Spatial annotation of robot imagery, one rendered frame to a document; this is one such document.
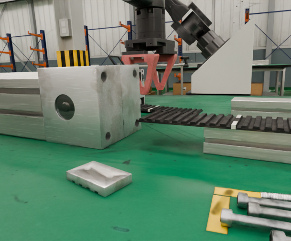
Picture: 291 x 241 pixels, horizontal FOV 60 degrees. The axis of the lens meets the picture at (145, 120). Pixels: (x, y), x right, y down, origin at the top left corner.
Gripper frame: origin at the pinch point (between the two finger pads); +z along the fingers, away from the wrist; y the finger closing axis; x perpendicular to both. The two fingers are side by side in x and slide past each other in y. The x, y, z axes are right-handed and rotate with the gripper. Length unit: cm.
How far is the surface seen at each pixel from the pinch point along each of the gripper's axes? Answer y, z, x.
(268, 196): 29.1, 4.0, 21.5
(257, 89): -469, 52, 3
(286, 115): 2.2, 3.9, 23.9
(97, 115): 23.9, 0.4, 4.0
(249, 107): 2.1, 2.8, 18.4
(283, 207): 30.2, 4.0, 22.4
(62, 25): -234, -59, -240
